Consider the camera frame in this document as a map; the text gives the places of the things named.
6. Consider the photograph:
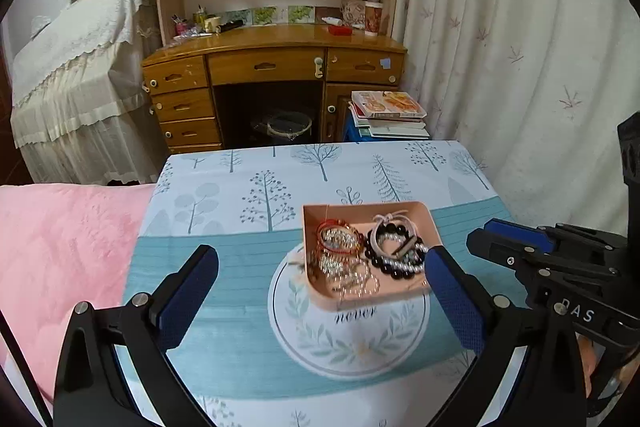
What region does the wooden desk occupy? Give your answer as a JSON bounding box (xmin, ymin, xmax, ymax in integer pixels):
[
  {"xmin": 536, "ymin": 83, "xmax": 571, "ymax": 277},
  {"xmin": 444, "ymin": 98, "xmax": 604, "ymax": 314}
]
[{"xmin": 142, "ymin": 24, "xmax": 407, "ymax": 154}]

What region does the waste basket under desk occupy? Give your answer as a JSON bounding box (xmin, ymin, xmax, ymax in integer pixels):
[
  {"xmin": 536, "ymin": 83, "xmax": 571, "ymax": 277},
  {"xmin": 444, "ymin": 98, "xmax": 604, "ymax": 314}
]
[{"xmin": 266, "ymin": 112, "xmax": 312, "ymax": 144}]

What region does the pink jewelry tray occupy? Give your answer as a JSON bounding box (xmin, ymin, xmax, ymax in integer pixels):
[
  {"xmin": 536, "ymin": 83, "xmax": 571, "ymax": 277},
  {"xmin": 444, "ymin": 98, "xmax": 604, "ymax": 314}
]
[{"xmin": 302, "ymin": 202, "xmax": 442, "ymax": 312}]

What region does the red small box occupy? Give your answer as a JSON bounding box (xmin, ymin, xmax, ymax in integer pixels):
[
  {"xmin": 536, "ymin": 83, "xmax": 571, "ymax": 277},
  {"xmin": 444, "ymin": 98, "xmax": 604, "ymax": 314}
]
[{"xmin": 328, "ymin": 25, "xmax": 352, "ymax": 36}]

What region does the floral white curtain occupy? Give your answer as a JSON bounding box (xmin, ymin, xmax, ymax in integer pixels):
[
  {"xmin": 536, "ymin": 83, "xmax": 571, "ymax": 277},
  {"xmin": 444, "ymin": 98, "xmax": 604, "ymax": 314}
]
[{"xmin": 393, "ymin": 0, "xmax": 639, "ymax": 233}]

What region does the right hand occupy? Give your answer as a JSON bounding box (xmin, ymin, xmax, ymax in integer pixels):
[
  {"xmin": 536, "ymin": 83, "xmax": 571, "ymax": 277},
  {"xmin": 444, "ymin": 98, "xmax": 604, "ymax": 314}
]
[{"xmin": 577, "ymin": 335, "xmax": 639, "ymax": 402}]

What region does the black bead bracelet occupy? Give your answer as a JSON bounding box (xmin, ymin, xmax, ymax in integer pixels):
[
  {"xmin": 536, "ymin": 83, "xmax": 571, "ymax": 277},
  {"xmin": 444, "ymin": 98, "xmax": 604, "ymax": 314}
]
[{"xmin": 363, "ymin": 221, "xmax": 432, "ymax": 282}]

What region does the patterned paper cup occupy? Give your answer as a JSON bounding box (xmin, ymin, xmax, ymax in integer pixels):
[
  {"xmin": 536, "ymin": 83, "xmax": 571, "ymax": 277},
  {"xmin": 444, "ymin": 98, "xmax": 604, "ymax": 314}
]
[{"xmin": 364, "ymin": 1, "xmax": 383, "ymax": 37}]

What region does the stack of books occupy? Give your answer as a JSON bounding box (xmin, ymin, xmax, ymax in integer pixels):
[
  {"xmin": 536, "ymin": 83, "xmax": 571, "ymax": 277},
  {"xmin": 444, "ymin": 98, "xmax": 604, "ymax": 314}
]
[{"xmin": 348, "ymin": 91, "xmax": 431, "ymax": 140}]

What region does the tree print table cloth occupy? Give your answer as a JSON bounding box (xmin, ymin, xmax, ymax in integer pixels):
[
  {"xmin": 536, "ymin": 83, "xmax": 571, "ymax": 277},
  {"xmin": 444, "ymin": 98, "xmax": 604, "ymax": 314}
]
[{"xmin": 125, "ymin": 141, "xmax": 524, "ymax": 426}]

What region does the cream lace furniture cover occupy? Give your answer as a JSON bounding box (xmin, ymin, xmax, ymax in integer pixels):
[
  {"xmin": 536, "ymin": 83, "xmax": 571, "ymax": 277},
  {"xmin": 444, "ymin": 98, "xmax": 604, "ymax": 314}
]
[{"xmin": 11, "ymin": 0, "xmax": 167, "ymax": 184}]

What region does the red string bracelet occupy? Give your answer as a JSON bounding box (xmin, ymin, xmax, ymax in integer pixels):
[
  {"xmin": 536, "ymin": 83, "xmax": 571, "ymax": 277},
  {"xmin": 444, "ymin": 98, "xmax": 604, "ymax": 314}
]
[{"xmin": 314, "ymin": 218, "xmax": 367, "ymax": 257}]

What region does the pink blanket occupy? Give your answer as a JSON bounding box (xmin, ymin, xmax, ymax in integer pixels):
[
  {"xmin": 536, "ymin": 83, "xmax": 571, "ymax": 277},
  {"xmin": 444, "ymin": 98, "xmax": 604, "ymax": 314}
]
[{"xmin": 1, "ymin": 183, "xmax": 154, "ymax": 400}]

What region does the white pearl bracelet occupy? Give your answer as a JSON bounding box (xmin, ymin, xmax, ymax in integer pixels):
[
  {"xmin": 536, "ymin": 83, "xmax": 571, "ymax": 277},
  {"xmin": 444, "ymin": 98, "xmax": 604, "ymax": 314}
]
[{"xmin": 374, "ymin": 231, "xmax": 432, "ymax": 275}]

